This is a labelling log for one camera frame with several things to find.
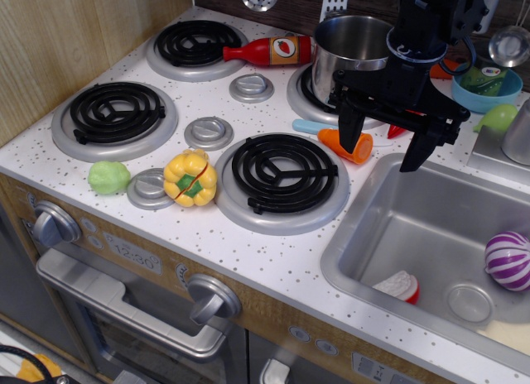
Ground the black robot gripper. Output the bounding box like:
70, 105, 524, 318
330, 27, 470, 172

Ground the light green toy broccoli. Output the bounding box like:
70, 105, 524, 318
88, 161, 131, 194

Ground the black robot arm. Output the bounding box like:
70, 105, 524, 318
332, 0, 489, 172

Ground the stainless steel pot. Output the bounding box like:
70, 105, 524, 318
311, 15, 393, 107

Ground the red toy chili pepper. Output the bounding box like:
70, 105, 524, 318
387, 125, 406, 139

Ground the orange toy carrot piece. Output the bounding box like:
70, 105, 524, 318
317, 128, 373, 165

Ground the whole orange toy carrot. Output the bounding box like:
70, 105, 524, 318
430, 59, 460, 79

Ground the light blue toy knife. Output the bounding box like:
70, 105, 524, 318
291, 118, 338, 135

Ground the back right black burner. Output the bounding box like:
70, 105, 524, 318
286, 64, 390, 131

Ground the black burner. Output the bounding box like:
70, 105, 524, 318
146, 20, 248, 83
51, 82, 178, 162
215, 133, 349, 236
286, 64, 390, 131

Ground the green toy can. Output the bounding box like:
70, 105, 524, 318
460, 64, 508, 97

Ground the green toy pear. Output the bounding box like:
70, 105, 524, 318
473, 103, 518, 132

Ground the front right black burner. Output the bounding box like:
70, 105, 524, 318
215, 133, 349, 236

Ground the silver sink basin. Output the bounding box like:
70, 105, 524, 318
320, 154, 529, 374

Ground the red toy ketchup bottle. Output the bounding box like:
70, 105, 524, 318
223, 36, 312, 66

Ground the blue plastic bowl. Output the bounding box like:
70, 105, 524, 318
451, 69, 523, 113

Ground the hanging silver slotted spatula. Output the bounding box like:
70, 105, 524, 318
319, 0, 348, 22

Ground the silver stovetop knob top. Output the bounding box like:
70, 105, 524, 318
229, 74, 274, 103

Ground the silver stovetop knob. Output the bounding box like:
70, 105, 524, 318
127, 168, 173, 210
229, 74, 274, 103
184, 117, 234, 151

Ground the hanging silver ladle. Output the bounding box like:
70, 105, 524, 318
489, 0, 529, 68

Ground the red white toy food slice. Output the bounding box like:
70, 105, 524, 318
373, 271, 420, 305

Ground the silver faucet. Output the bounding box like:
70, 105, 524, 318
475, 0, 500, 35

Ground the purple striped toy onion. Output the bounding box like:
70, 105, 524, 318
484, 231, 529, 292

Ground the silver stovetop knob middle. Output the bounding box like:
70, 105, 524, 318
184, 117, 234, 151

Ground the yellow toy bell pepper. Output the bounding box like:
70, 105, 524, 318
163, 149, 218, 207

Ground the back left black burner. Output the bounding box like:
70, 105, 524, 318
146, 20, 248, 83

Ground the right silver oven knob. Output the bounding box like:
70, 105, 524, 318
187, 274, 242, 325

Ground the silver oven knob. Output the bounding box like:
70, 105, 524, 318
33, 200, 82, 247
187, 274, 242, 325

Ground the silver stovetop knob bottom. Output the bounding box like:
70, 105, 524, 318
127, 168, 173, 210

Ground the front left black burner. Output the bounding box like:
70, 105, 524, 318
51, 82, 178, 162

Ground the digital oven clock display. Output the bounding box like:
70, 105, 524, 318
104, 232, 162, 276

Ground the left silver oven knob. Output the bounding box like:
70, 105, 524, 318
33, 200, 82, 247

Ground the yellow object bottom left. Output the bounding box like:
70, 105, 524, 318
16, 353, 63, 382

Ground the silver oven door handle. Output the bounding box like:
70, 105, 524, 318
36, 249, 226, 362

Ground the black cable bottom left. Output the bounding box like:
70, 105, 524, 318
0, 344, 59, 384

